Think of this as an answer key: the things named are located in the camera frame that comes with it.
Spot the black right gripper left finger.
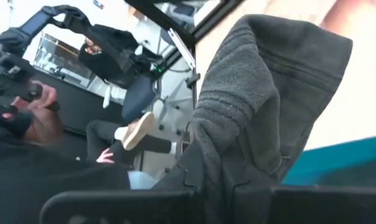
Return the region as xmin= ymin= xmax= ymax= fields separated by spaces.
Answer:
xmin=39 ymin=139 xmax=207 ymax=224

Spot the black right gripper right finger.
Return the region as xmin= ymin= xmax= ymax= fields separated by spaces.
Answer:
xmin=222 ymin=158 xmax=376 ymax=224

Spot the dark grey baseball cap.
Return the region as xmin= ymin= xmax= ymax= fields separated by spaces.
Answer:
xmin=190 ymin=14 xmax=354 ymax=224

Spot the person's hand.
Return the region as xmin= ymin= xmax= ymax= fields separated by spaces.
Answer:
xmin=2 ymin=80 xmax=59 ymax=146
xmin=96 ymin=147 xmax=115 ymax=164

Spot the teal plastic bin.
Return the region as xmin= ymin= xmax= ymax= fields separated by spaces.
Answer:
xmin=281 ymin=133 xmax=376 ymax=188

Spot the person's shoe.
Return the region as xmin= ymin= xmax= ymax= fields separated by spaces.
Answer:
xmin=121 ymin=111 xmax=156 ymax=151

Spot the blue office chair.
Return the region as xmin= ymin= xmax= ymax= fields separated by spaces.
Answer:
xmin=121 ymin=73 xmax=195 ymax=131

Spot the seated person in black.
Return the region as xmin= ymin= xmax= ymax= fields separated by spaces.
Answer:
xmin=78 ymin=24 xmax=145 ymax=90

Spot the pink plastic bin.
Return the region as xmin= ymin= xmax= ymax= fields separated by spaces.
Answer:
xmin=320 ymin=0 xmax=376 ymax=30

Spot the white flat bracket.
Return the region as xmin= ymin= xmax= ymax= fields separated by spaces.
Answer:
xmin=167 ymin=27 xmax=197 ymax=71

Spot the black aluminium table frame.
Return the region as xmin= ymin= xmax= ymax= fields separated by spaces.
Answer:
xmin=124 ymin=0 xmax=245 ymax=103

